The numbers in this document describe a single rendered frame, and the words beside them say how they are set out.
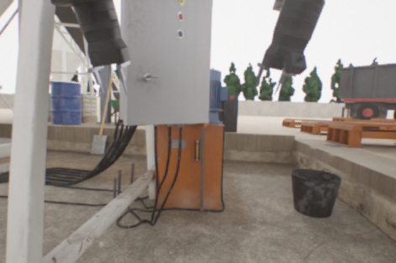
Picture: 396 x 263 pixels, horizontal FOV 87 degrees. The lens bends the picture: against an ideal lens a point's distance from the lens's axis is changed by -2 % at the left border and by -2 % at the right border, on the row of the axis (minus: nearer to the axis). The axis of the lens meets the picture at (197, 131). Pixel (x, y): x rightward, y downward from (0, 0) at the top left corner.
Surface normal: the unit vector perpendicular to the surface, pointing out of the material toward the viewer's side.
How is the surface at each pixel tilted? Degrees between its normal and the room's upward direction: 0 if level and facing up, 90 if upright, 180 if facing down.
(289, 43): 122
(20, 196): 80
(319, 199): 98
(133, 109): 90
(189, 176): 90
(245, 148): 90
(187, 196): 90
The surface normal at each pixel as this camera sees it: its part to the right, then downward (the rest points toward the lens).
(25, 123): -0.11, -0.08
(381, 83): -0.65, 0.05
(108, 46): -0.11, 0.43
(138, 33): 0.76, 0.08
